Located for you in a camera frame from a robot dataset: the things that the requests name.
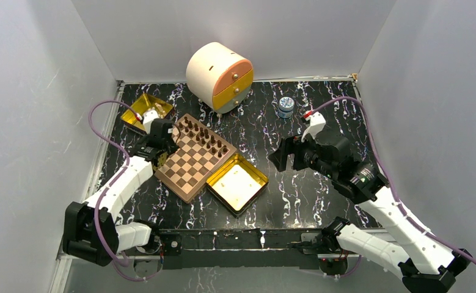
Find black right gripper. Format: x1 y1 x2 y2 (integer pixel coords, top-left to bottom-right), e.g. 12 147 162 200
268 128 336 179

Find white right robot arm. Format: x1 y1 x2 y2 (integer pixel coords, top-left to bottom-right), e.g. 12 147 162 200
268 132 470 292

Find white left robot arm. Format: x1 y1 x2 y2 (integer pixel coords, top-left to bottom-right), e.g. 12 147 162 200
62 118 179 266

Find gold tin with white pieces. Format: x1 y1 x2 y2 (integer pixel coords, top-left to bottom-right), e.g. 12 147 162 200
120 93 175 134

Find dark chess pieces row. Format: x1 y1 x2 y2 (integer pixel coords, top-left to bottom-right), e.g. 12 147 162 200
174 114 236 162

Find wooden chess board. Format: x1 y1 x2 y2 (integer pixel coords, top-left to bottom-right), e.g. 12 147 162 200
155 113 238 204

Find empty gold tin lid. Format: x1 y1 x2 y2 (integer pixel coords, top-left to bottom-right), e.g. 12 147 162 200
206 153 269 217

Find small blue white jar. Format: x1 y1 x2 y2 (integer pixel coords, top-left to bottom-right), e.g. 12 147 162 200
277 96 295 118

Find round pastel drawer cabinet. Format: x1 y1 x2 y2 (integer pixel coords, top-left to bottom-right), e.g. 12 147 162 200
186 42 254 115

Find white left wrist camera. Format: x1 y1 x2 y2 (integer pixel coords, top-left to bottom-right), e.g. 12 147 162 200
137 108 160 134

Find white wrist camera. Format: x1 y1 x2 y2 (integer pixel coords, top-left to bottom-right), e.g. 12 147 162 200
137 108 160 134
301 110 326 142

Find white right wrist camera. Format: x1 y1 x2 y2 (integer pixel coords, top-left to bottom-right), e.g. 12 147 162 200
301 110 326 142

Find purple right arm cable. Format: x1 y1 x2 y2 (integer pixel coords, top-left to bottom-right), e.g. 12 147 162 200
304 96 476 293

